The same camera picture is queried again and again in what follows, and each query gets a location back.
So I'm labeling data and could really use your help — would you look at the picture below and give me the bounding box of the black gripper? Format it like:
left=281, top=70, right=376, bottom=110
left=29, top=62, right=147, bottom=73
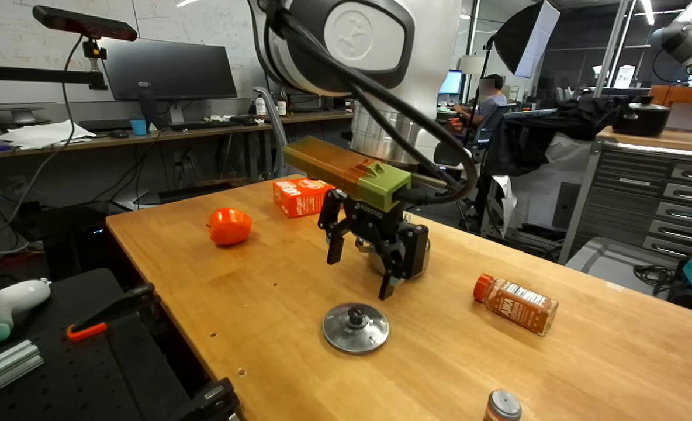
left=316, top=187, right=432, bottom=301

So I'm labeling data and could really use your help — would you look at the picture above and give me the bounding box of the round steel kettle lid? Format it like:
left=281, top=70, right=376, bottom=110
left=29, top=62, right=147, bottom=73
left=320, top=301, right=393, bottom=357

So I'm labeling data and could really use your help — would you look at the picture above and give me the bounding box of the orange cracker box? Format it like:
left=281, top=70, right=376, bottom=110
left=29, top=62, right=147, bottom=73
left=272, top=176, right=338, bottom=219

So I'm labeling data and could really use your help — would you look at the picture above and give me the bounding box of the orange red tomato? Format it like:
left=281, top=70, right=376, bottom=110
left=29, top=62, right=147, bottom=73
left=206, top=204, right=255, bottom=249

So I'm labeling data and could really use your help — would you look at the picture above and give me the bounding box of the spice bottle with orange cap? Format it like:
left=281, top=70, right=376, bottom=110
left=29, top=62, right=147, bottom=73
left=472, top=270, right=561, bottom=337

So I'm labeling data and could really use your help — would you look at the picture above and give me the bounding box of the seated person in grey shirt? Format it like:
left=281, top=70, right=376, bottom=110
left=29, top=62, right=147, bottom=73
left=459, top=73, right=514, bottom=146

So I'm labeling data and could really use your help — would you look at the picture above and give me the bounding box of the black jacket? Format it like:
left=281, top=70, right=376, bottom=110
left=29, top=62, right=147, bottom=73
left=483, top=93, right=638, bottom=177

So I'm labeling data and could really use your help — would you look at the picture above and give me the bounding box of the black photo light softbox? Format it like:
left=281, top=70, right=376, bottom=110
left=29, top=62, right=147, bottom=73
left=490, top=0, right=567, bottom=79

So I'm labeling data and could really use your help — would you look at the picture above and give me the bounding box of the black computer monitor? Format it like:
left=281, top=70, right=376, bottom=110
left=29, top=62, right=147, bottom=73
left=99, top=40, right=241, bottom=131

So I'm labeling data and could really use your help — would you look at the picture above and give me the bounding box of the grey drawer tool cabinet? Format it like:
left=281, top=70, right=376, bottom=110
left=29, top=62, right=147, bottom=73
left=560, top=126, right=692, bottom=267

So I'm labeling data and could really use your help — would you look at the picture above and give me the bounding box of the black pot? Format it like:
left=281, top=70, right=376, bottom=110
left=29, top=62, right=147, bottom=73
left=610, top=101, right=673, bottom=138

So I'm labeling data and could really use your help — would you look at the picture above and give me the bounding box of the white paper stack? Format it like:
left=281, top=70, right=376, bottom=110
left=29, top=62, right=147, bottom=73
left=0, top=119, right=99, bottom=152

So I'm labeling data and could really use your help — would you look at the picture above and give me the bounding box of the aluminium extrusion bar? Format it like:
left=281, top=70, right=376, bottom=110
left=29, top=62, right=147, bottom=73
left=0, top=337, right=48, bottom=405

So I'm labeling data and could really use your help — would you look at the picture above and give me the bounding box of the green orange wrist mount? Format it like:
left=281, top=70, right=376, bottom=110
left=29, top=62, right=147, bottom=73
left=281, top=135, right=416, bottom=215

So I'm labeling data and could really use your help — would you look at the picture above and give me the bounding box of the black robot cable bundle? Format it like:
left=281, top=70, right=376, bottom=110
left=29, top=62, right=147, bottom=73
left=249, top=0, right=483, bottom=206

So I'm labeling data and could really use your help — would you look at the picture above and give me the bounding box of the long wooden wall desk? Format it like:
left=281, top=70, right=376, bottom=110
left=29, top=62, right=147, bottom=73
left=0, top=107, right=355, bottom=162

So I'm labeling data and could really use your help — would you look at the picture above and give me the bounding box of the orange handled clamp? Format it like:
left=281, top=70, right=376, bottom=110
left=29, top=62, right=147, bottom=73
left=64, top=283, right=158, bottom=345

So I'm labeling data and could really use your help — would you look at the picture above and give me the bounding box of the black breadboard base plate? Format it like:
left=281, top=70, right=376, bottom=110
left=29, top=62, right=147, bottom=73
left=0, top=267, right=244, bottom=421

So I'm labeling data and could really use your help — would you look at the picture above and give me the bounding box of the black stereo camera on stand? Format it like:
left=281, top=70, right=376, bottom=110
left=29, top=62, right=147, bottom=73
left=0, top=1, right=140, bottom=91

